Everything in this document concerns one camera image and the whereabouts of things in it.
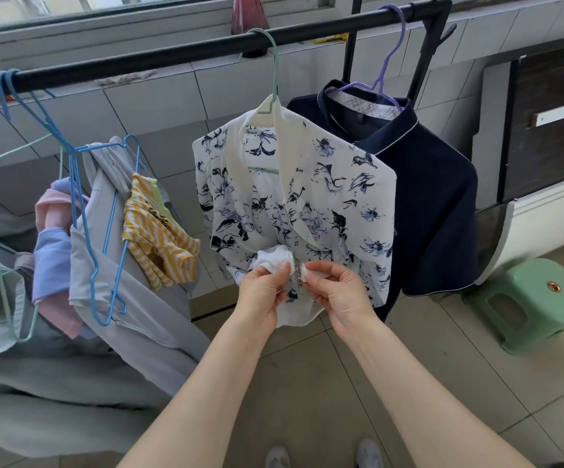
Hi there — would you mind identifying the dark red vase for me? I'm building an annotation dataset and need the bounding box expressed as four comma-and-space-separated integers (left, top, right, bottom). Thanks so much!
230, 0, 271, 36

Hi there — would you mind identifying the green plastic stool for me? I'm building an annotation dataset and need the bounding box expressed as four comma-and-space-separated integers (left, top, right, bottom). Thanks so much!
464, 257, 564, 356

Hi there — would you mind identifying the person's left hand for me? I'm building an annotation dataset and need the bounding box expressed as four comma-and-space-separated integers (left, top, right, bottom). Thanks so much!
236, 261, 294, 333

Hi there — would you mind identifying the mint green clothes hanger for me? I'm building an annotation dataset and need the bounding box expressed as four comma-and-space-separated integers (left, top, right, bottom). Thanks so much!
239, 27, 283, 177

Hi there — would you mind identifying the person's right hand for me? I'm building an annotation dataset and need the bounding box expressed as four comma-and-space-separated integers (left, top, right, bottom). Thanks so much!
302, 260, 376, 340

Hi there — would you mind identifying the person's left forearm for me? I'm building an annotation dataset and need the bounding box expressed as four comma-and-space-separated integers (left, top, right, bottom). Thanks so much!
116, 322, 275, 468

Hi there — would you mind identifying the pale blue-grey large garment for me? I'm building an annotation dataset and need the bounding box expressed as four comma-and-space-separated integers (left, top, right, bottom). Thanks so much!
0, 199, 177, 460

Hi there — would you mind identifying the person's shoe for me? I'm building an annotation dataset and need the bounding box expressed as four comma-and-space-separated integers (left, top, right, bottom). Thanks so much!
264, 444, 292, 468
355, 437, 384, 468

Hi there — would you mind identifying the blue wire clothes hanger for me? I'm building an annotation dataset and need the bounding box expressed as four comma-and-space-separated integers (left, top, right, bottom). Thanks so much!
0, 68, 129, 328
74, 134, 147, 268

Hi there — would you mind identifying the black clothes rack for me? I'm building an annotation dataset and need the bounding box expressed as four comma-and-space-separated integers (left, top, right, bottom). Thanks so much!
0, 0, 458, 111

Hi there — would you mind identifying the light grey garment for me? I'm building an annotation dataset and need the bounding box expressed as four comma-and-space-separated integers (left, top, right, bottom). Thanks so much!
69, 136, 212, 398

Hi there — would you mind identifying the person's right forearm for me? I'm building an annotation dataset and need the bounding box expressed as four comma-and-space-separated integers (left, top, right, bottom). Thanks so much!
330, 322, 538, 468

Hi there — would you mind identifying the window frame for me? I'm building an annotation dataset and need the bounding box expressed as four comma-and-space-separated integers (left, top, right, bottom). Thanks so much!
0, 0, 337, 53

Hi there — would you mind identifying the yellow striped garment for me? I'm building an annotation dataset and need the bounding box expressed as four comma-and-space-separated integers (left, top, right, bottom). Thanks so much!
121, 173, 201, 292

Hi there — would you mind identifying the pink and lavender garment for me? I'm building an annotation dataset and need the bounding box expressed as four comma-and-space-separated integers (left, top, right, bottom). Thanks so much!
32, 177, 98, 340

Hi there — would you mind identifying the person's right shoe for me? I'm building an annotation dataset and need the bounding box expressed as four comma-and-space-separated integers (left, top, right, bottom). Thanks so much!
355, 437, 384, 468

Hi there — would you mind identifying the purple clothes hanger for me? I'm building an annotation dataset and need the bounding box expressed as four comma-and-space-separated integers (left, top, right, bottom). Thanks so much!
327, 3, 408, 113

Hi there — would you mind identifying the dark wooden board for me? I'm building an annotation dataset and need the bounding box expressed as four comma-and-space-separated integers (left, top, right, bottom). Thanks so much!
498, 40, 564, 203

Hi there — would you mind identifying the white floral zip blouse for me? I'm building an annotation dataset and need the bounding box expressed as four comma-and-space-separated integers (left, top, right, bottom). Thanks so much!
192, 95, 398, 329

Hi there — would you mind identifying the person's left shoe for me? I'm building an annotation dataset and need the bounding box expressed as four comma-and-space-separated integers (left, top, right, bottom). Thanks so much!
264, 444, 292, 468

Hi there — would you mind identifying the grey rag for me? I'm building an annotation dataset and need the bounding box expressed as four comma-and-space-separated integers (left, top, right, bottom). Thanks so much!
96, 69, 159, 88

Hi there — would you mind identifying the navy blue shirt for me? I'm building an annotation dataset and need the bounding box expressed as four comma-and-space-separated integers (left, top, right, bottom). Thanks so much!
287, 79, 480, 322

